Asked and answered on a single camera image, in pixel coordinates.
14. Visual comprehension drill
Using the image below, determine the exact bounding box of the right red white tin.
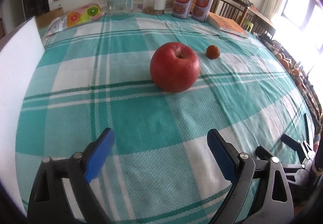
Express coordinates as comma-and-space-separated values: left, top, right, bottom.
192, 0, 214, 22

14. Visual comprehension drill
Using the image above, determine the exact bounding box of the fruit print pouch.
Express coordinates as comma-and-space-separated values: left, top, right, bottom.
67, 3, 105, 28

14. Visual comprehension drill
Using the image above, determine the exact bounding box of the wooden chair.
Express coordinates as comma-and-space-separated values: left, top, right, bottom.
214, 0, 249, 27

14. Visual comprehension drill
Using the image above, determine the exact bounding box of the red apple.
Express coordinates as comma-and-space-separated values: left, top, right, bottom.
149, 42, 200, 93

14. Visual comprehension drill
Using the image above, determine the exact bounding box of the white cardboard box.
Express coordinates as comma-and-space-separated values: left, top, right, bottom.
1, 18, 45, 216

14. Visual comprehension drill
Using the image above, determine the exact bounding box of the teal checked tablecloth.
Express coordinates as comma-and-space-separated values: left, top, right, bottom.
16, 13, 310, 223

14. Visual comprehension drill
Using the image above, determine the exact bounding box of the pile of oranges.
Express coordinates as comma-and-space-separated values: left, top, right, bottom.
275, 53, 300, 78

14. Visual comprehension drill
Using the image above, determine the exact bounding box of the red white tin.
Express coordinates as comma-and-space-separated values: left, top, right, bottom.
172, 0, 193, 19
192, 0, 214, 22

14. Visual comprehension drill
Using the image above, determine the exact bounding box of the left red white tin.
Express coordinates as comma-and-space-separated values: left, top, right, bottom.
172, 0, 193, 19

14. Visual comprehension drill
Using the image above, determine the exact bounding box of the orange book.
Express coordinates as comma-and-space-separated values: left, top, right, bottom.
206, 13, 248, 38

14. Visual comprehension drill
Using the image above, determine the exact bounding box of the small tangerine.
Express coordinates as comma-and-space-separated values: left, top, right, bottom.
206, 45, 221, 59

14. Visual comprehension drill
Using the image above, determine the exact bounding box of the white tv cabinet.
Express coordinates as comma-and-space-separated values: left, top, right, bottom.
49, 0, 144, 13

